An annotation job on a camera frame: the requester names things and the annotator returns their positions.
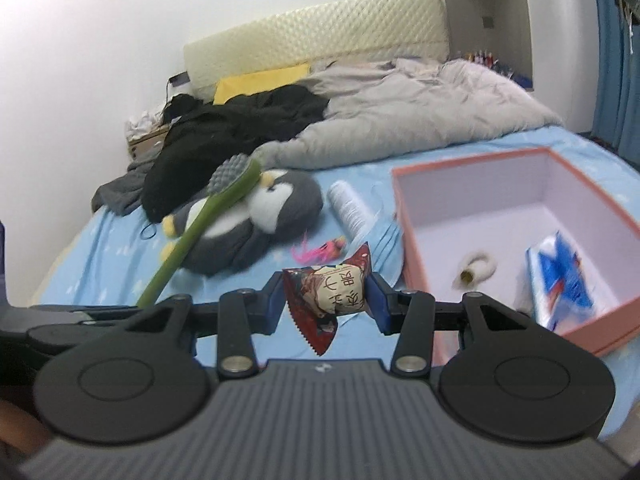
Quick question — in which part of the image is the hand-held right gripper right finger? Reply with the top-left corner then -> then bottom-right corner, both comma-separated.
366,272 -> 531,379

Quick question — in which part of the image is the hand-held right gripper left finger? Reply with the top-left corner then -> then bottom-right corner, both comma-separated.
122,271 -> 286,379

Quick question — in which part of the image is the brown snack packet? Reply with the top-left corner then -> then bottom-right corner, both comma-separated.
282,241 -> 375,359

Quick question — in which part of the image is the pink box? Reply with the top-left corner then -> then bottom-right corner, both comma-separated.
391,147 -> 640,367

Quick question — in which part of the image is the blue tissue packet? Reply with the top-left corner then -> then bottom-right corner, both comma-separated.
525,230 -> 599,334

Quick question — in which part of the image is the blue face mask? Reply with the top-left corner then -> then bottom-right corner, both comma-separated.
357,182 -> 406,284

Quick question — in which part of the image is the pink feathery toy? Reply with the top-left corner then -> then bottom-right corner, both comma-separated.
291,230 -> 349,265

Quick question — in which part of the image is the grey penguin plush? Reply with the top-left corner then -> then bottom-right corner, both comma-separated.
161,169 -> 325,277

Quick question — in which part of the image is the white cylindrical bottle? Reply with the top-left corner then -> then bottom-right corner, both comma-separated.
327,180 -> 376,241

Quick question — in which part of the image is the green massage stick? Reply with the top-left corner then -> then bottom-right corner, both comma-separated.
136,154 -> 263,309

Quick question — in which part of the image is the blue printed bedsheet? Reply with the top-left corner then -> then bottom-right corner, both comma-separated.
30,125 -> 640,442

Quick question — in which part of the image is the grey cloth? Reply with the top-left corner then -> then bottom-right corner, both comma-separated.
91,160 -> 151,216

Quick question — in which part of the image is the black garment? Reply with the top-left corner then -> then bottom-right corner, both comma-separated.
141,85 -> 331,224

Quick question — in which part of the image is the grey duvet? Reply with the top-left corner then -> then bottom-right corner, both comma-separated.
252,57 -> 564,171

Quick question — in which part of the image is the cardboard box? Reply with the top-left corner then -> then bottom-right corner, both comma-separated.
127,125 -> 171,161

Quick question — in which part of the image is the white crumpled cloth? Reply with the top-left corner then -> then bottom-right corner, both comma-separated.
125,111 -> 169,141

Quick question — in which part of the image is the yellow pillow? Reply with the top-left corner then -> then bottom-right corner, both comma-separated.
212,63 -> 312,106

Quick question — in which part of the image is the cream quilted headboard cushion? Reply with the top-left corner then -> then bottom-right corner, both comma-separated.
182,0 -> 450,99

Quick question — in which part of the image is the blue curtain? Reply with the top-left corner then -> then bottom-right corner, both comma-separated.
589,0 -> 640,162

